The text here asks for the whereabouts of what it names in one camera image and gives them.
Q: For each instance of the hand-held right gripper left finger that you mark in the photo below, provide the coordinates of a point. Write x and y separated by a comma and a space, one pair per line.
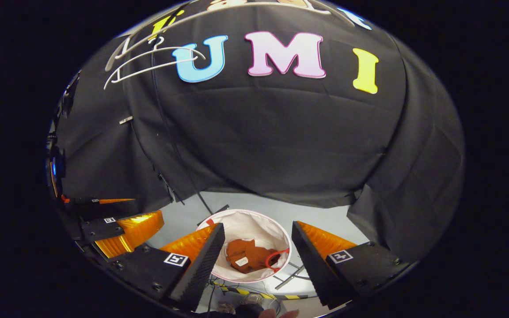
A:
201, 269

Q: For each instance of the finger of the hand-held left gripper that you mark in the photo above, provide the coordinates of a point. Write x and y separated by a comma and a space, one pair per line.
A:
104, 210
139, 227

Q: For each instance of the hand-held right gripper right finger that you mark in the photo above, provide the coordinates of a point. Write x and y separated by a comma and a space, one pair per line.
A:
314, 269

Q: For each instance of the orange button shirt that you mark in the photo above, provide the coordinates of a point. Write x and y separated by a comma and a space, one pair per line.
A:
250, 254

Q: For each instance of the white laundry hamper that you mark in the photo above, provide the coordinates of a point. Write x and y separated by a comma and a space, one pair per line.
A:
254, 225

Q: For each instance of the black clothes rack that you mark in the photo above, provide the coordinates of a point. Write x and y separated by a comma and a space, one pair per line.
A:
213, 213

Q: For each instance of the yellow black floor tape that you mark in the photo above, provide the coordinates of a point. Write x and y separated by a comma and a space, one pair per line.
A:
241, 290

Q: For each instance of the grey shoe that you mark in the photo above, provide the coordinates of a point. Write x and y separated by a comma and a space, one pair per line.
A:
228, 307

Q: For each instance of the small silver clip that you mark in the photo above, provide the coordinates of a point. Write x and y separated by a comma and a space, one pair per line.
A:
126, 119

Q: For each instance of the black backdrop cloth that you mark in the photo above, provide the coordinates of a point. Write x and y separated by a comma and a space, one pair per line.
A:
281, 132

